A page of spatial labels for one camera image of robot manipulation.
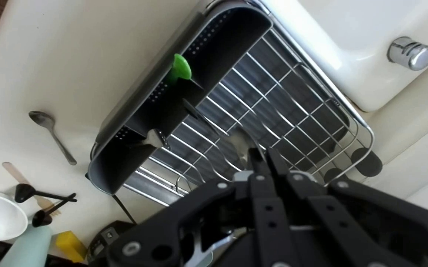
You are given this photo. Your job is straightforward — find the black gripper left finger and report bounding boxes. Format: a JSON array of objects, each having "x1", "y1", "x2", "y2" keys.
[{"x1": 106, "y1": 147, "x2": 299, "y2": 267}]

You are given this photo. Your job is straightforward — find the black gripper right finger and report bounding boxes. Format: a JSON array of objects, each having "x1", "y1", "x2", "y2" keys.
[{"x1": 265, "y1": 147, "x2": 428, "y2": 267}]

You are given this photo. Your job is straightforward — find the dark grey utensil caddy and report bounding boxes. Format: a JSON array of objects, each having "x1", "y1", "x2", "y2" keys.
[{"x1": 86, "y1": 3, "x2": 274, "y2": 197}]

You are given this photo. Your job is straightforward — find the steel dish drying rack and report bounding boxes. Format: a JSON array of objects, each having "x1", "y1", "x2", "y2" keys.
[{"x1": 86, "y1": 0, "x2": 383, "y2": 209}]

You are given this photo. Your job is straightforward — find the black measuring spoon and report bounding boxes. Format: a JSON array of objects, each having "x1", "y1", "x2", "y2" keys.
[
  {"x1": 13, "y1": 182, "x2": 78, "y2": 205},
  {"x1": 31, "y1": 193, "x2": 77, "y2": 228}
]

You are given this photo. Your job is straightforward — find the metal spoon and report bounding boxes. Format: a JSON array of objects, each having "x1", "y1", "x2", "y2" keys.
[{"x1": 28, "y1": 110, "x2": 78, "y2": 168}]

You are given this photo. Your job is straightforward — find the black coffee maker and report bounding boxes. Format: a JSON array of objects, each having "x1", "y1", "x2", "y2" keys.
[{"x1": 86, "y1": 220, "x2": 136, "y2": 267}]

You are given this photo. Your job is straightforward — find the yellow object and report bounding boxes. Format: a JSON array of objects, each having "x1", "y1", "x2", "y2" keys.
[{"x1": 52, "y1": 230, "x2": 89, "y2": 264}]

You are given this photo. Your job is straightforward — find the light green cup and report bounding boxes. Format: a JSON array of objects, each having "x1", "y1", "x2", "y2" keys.
[{"x1": 0, "y1": 224, "x2": 55, "y2": 267}]

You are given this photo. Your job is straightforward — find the chrome sink sprayer cap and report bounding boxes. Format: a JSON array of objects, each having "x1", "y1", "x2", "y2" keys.
[{"x1": 386, "y1": 34, "x2": 428, "y2": 73}]

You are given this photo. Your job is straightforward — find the white kitchen sink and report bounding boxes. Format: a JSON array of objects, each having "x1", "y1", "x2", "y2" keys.
[{"x1": 296, "y1": 0, "x2": 428, "y2": 114}]

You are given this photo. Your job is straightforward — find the wooden spatula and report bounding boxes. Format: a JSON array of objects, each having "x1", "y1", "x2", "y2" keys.
[{"x1": 1, "y1": 160, "x2": 58, "y2": 215}]

